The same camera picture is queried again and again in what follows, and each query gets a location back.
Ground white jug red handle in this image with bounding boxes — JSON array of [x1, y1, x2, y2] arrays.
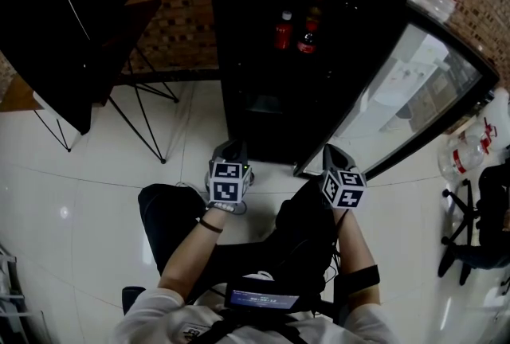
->
[[480, 88, 510, 153]]

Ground black office chair base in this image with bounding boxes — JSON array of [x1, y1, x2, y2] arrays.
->
[[437, 178, 483, 287]]

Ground person's legs black trousers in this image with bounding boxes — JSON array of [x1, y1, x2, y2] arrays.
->
[[137, 178, 340, 298]]

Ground red soda bottle white cap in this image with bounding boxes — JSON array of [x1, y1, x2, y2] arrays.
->
[[273, 10, 295, 51]]

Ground brown table black wire legs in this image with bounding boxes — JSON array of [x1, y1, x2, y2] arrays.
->
[[33, 0, 181, 165]]

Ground black cable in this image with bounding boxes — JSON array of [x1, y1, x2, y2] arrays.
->
[[323, 210, 348, 286]]

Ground glass fridge door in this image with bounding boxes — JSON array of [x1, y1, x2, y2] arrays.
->
[[293, 2, 501, 181]]

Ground black arm strap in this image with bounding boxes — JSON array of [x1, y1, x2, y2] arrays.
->
[[334, 264, 382, 295]]

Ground person's right forearm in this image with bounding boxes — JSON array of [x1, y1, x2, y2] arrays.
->
[[332, 208, 382, 306]]

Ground dark soda bottle red label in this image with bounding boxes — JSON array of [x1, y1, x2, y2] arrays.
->
[[296, 0, 324, 56]]

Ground black chest device with screen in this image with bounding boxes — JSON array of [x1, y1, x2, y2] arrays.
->
[[224, 281, 300, 312]]

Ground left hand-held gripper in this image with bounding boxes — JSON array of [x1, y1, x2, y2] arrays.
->
[[204, 139, 254, 217]]

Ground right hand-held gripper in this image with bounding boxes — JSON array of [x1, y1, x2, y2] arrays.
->
[[318, 143, 368, 210]]

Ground black wrist band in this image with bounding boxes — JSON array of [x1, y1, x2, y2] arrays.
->
[[198, 217, 225, 234]]

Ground black fridge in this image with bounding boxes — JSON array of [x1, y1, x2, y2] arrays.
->
[[208, 0, 410, 167]]

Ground white bead bracelet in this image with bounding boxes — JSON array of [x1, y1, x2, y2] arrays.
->
[[206, 201, 237, 213]]

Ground grey metal rack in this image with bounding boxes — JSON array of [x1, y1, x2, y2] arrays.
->
[[0, 242, 45, 344]]

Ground person's left forearm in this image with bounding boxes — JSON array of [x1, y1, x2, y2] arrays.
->
[[158, 206, 234, 295]]

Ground person's white shirt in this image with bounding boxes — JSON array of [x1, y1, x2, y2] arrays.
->
[[114, 286, 402, 344]]

